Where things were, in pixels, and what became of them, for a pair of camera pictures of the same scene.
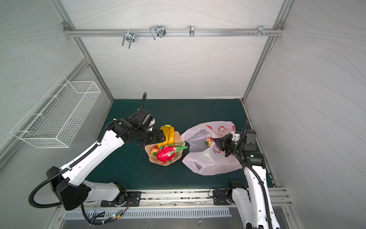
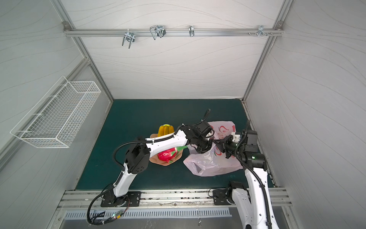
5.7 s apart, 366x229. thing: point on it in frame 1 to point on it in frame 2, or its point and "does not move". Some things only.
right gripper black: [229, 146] does not move
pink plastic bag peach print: [204, 160] does not move
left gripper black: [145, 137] to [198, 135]
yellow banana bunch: [168, 133] does not move
